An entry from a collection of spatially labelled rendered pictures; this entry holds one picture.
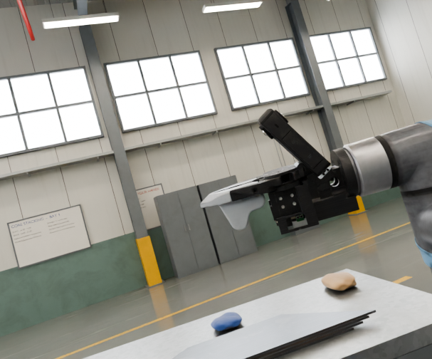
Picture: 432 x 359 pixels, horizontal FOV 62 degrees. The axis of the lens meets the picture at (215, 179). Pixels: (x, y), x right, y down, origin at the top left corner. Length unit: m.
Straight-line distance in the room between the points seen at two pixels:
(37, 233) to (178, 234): 3.12
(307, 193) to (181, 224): 7.95
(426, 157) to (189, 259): 8.06
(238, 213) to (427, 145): 0.26
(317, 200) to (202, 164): 8.86
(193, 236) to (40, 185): 3.65
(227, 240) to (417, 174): 8.25
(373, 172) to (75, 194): 8.57
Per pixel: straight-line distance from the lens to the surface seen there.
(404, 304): 1.11
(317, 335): 0.99
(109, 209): 8.86
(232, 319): 1.21
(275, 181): 0.47
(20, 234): 8.98
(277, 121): 0.49
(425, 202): 0.53
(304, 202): 0.49
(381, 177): 0.51
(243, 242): 8.85
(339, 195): 0.51
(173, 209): 8.39
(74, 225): 8.84
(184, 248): 8.43
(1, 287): 9.13
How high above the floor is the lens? 1.45
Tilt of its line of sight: 3 degrees up
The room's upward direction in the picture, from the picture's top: 16 degrees counter-clockwise
